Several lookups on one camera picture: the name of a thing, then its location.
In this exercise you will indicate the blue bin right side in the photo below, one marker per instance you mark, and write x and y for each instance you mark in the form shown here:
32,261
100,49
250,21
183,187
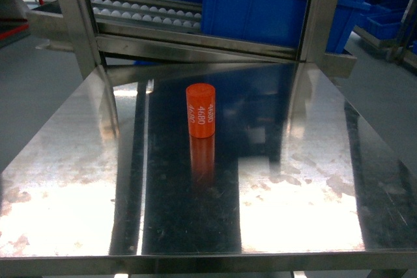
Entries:
345,17

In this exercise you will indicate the stainless steel flow rack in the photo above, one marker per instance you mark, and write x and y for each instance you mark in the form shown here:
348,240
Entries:
172,34

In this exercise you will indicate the orange cylindrical capacitor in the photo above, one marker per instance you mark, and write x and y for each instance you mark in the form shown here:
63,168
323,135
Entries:
201,110

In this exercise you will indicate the large blue plastic bin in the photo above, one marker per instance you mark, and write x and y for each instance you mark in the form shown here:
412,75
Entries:
278,22

